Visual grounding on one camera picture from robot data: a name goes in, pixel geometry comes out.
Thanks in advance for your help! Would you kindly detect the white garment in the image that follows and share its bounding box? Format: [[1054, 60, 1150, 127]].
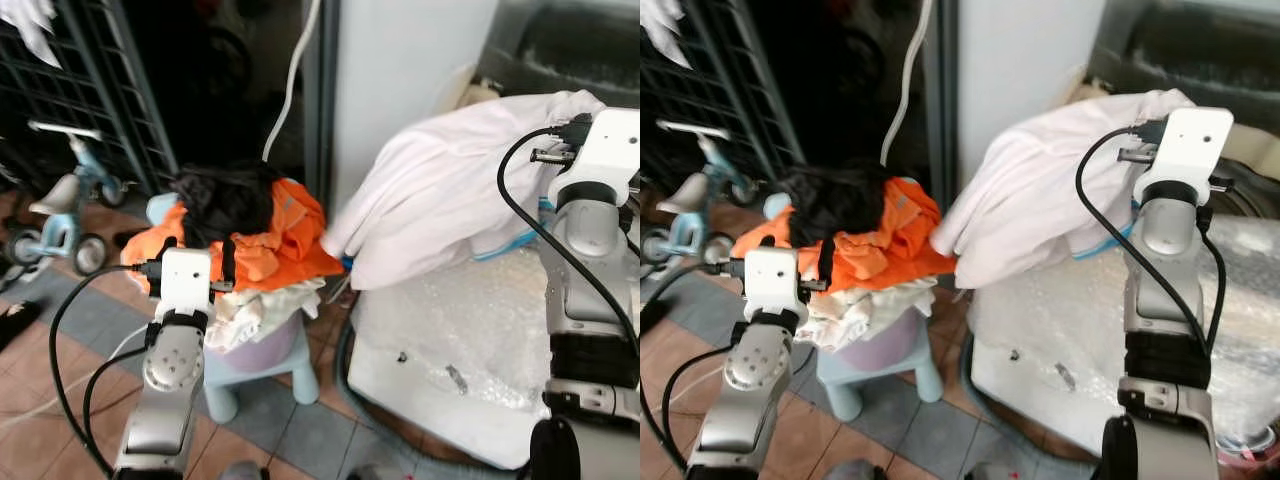
[[929, 88, 1198, 292], [321, 89, 608, 292]]

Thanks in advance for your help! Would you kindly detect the white washing machine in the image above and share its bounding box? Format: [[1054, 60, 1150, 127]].
[[952, 0, 1280, 463], [328, 0, 641, 473]]

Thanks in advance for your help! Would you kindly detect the cream crumpled garment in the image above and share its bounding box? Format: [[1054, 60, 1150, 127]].
[[203, 278, 327, 354], [800, 277, 933, 353]]

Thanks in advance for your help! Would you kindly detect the orange garment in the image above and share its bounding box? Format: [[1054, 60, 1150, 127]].
[[730, 180, 958, 297], [120, 178, 347, 297]]

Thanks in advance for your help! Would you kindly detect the black garment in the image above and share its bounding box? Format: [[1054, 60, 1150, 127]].
[[168, 163, 287, 249], [778, 163, 898, 249]]

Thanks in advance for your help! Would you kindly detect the purple plastic basin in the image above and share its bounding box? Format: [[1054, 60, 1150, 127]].
[[828, 306, 918, 373], [213, 308, 304, 376]]

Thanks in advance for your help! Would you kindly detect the light blue plastic stool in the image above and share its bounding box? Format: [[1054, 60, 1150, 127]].
[[145, 178, 323, 425], [764, 176, 947, 423]]

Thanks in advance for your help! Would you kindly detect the light blue child's tricycle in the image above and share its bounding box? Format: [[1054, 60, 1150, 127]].
[[640, 120, 738, 276], [0, 120, 138, 278]]

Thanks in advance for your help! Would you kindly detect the white hanging cloth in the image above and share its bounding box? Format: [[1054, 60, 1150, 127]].
[[0, 0, 63, 69], [640, 0, 694, 69]]

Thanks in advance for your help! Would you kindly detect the grey left robot foot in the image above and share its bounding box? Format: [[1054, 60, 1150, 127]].
[[826, 458, 889, 480]]

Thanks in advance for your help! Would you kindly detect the clear bubble wrap sheet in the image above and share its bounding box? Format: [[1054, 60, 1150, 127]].
[[968, 215, 1280, 441], [350, 245, 561, 416]]

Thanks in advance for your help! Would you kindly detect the black slipper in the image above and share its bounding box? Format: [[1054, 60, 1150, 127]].
[[0, 298, 44, 353]]

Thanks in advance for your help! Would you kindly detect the pink plastic basin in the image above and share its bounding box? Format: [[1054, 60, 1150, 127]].
[[1213, 424, 1280, 473]]

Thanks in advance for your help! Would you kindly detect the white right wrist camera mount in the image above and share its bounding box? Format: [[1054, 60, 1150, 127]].
[[1134, 106, 1236, 207], [547, 107, 641, 208]]

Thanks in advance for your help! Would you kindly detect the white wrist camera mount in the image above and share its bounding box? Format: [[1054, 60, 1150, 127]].
[[152, 247, 215, 323], [547, 107, 641, 208], [1134, 106, 1236, 207], [741, 247, 810, 323]]

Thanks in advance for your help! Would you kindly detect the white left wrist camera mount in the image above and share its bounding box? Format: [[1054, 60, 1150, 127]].
[[741, 247, 810, 323], [152, 247, 215, 323]]

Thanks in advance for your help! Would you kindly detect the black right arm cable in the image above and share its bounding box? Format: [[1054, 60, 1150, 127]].
[[1075, 126, 1214, 356], [496, 124, 641, 351]]

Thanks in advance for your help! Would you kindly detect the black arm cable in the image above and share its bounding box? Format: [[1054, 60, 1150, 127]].
[[1075, 126, 1214, 356], [640, 260, 749, 473], [47, 260, 163, 476], [496, 124, 641, 351]]

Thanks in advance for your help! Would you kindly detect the black wire grille rack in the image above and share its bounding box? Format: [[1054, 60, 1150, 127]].
[[640, 0, 793, 191], [0, 0, 183, 196]]

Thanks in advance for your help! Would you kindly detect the thin white floor cable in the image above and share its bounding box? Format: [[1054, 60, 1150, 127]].
[[0, 322, 153, 433], [640, 355, 736, 441]]

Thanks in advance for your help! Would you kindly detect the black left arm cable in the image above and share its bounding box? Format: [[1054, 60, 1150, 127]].
[[640, 260, 749, 473], [47, 260, 163, 476]]

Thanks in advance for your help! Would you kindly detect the white hose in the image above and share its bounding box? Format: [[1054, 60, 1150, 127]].
[[261, 0, 323, 164], [879, 0, 937, 168]]

